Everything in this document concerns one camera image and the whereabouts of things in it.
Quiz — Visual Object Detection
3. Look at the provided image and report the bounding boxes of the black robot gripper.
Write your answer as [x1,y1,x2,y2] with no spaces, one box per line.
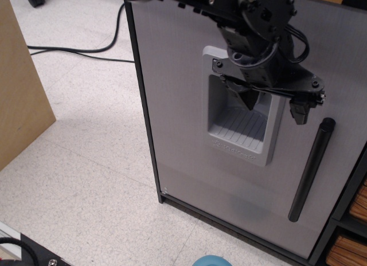
[212,52,326,125]

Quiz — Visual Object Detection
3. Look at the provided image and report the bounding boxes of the grey toy fridge door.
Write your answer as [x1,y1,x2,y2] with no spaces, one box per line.
[127,0,366,265]

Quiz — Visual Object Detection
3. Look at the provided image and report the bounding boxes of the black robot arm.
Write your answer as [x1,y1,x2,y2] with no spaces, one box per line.
[125,0,325,125]

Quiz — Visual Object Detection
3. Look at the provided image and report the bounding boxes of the grey ice dispenser panel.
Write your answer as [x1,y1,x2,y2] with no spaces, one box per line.
[202,46,286,167]

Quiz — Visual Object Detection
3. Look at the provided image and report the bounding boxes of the woven wicker baskets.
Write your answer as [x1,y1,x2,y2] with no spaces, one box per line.
[326,179,366,265]

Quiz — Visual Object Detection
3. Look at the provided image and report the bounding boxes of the teal round object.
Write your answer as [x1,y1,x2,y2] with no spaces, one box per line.
[193,255,232,266]

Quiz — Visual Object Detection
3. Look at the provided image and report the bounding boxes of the tan wooden board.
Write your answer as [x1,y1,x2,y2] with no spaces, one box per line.
[1,0,56,169]

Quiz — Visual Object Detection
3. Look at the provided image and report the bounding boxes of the black door handle bar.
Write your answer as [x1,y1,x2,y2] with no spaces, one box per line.
[288,118,336,222]

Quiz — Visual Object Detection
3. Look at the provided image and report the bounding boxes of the thick black floor cable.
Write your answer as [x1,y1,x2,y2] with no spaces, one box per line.
[27,3,127,54]

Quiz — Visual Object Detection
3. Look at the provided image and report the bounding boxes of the thin black floor cable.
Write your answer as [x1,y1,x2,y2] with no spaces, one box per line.
[29,49,135,63]

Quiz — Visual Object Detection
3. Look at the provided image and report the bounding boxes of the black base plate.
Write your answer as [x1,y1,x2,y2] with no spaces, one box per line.
[20,233,71,266]

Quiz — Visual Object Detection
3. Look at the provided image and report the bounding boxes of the black braided cable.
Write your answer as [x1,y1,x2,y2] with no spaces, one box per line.
[0,236,40,266]

